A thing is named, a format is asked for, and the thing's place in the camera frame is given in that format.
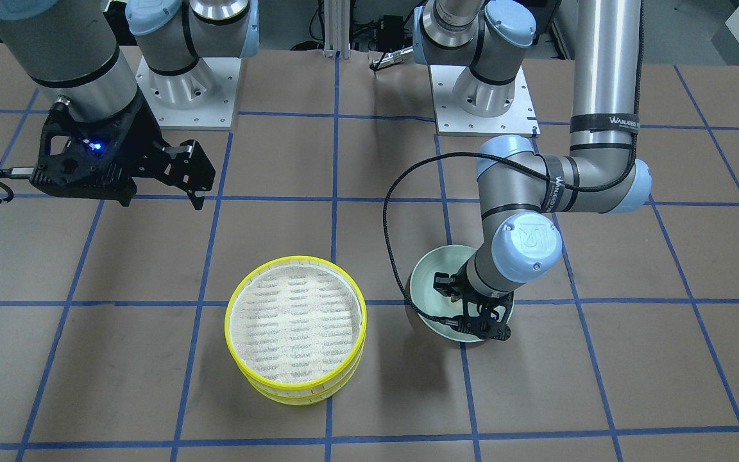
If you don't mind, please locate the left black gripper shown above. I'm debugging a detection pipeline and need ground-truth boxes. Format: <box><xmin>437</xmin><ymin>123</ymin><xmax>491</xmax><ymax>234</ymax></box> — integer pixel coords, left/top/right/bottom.
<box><xmin>434</xmin><ymin>269</ymin><xmax>470</xmax><ymax>302</ymax></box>

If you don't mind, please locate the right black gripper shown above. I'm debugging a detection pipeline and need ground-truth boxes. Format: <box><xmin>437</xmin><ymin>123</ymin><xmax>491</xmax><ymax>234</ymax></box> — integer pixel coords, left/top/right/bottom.
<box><xmin>123</xmin><ymin>96</ymin><xmax>216</xmax><ymax>210</ymax></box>

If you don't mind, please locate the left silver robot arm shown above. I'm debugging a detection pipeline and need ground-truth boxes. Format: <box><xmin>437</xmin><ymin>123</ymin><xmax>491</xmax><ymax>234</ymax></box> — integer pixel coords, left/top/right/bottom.
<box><xmin>413</xmin><ymin>1</ymin><xmax>652</xmax><ymax>300</ymax></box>

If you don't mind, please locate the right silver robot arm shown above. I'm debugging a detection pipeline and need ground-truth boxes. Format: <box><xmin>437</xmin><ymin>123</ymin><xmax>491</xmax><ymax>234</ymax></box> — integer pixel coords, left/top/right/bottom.
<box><xmin>0</xmin><ymin>1</ymin><xmax>259</xmax><ymax>210</ymax></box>

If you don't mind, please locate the light green plate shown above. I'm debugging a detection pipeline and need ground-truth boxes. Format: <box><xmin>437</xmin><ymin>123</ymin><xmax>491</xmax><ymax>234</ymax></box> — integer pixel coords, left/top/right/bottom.
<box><xmin>409</xmin><ymin>245</ymin><xmax>514</xmax><ymax>343</ymax></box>

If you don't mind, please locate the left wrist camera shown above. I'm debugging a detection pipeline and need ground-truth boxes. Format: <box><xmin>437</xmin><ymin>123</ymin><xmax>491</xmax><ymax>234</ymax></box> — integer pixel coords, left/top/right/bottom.
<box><xmin>439</xmin><ymin>291</ymin><xmax>514</xmax><ymax>340</ymax></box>

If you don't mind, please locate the black camera cable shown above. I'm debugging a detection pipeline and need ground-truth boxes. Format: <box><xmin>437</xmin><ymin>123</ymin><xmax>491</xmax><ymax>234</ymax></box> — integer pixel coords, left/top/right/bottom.
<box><xmin>382</xmin><ymin>151</ymin><xmax>575</xmax><ymax>321</ymax></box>

